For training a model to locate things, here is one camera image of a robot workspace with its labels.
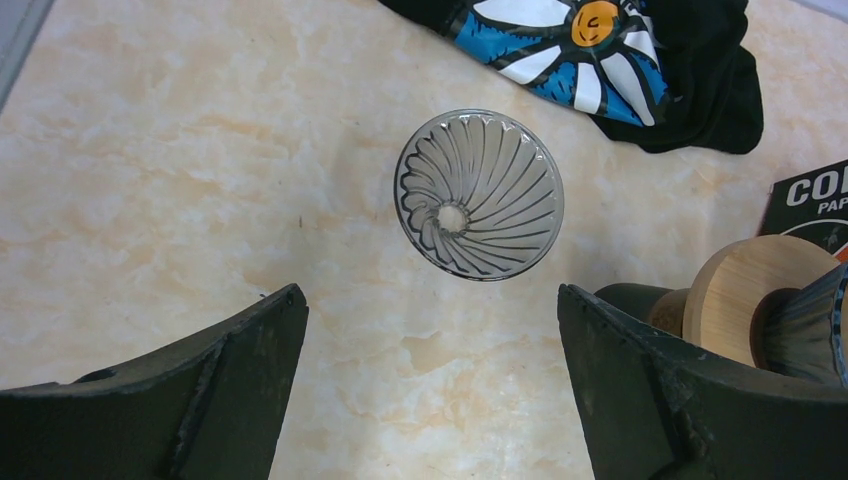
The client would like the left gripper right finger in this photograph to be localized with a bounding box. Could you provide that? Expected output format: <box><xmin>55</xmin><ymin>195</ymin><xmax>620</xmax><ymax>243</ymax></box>
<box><xmin>557</xmin><ymin>285</ymin><xmax>847</xmax><ymax>479</ymax></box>

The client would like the orange coffee filter box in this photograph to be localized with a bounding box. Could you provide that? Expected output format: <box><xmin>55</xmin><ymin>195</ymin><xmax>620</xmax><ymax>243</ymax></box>
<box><xmin>757</xmin><ymin>160</ymin><xmax>847</xmax><ymax>263</ymax></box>

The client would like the ribbed glass dripper cone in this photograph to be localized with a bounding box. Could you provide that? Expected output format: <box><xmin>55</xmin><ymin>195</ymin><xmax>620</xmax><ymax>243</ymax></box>
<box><xmin>762</xmin><ymin>263</ymin><xmax>847</xmax><ymax>388</ymax></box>

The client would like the black cloth with flower print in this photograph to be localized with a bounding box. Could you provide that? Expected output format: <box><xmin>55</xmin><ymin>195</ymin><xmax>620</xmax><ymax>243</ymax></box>
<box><xmin>389</xmin><ymin>0</ymin><xmax>764</xmax><ymax>155</ymax></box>

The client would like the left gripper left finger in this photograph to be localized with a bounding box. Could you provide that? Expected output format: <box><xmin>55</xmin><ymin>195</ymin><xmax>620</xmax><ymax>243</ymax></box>
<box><xmin>1</xmin><ymin>284</ymin><xmax>309</xmax><ymax>479</ymax></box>

